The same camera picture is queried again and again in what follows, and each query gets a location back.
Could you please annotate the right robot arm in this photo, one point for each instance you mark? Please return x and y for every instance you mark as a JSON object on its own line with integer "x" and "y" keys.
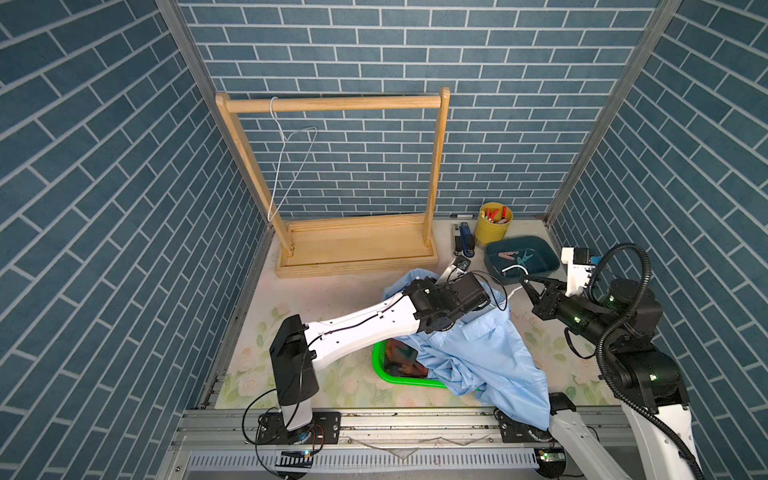
{"x": 620, "y": 325}

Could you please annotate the plaid long-sleeve shirt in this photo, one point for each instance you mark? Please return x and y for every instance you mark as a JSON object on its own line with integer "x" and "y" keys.
{"x": 401, "y": 361}

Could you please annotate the green plastic basket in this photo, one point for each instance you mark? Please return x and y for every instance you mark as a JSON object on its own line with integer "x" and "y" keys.
{"x": 378, "y": 355}

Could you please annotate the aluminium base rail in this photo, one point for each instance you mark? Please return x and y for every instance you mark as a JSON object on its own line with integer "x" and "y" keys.
{"x": 423, "y": 443}

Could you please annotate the white wire hanger blue shirt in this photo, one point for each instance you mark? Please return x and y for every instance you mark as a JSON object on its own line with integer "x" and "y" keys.
{"x": 507, "y": 279}

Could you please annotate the light blue long-sleeve shirt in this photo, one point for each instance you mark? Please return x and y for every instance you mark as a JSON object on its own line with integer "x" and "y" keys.
{"x": 483, "y": 354}

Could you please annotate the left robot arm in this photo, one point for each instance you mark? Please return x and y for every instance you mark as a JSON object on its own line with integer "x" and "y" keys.
{"x": 299, "y": 349}

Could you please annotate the wooden clothes rack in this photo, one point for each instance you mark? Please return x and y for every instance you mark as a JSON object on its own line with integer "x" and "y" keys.
{"x": 368, "y": 199}

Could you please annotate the blue black stapler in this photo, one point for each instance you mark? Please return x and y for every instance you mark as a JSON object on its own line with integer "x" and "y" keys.
{"x": 464, "y": 242}

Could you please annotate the yellow metal bucket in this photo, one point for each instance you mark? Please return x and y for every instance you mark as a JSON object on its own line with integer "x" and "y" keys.
{"x": 486, "y": 232}

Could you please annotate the teal plastic tub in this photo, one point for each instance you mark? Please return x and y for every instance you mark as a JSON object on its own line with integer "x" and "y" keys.
{"x": 506, "y": 260}

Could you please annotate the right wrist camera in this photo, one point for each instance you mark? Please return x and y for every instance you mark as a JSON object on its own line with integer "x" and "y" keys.
{"x": 579, "y": 263}

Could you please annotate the teal clothespin shoulder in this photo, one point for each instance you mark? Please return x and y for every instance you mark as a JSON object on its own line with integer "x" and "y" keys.
{"x": 521, "y": 264}
{"x": 527, "y": 256}

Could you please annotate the white wire hanger plaid shirt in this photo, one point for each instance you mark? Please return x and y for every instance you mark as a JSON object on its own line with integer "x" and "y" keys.
{"x": 284, "y": 155}

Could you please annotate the red clothespins in bucket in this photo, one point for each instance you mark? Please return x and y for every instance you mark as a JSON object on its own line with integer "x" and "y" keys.
{"x": 495, "y": 215}

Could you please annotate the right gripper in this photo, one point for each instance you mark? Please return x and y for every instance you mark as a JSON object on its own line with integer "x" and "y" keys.
{"x": 549, "y": 293}

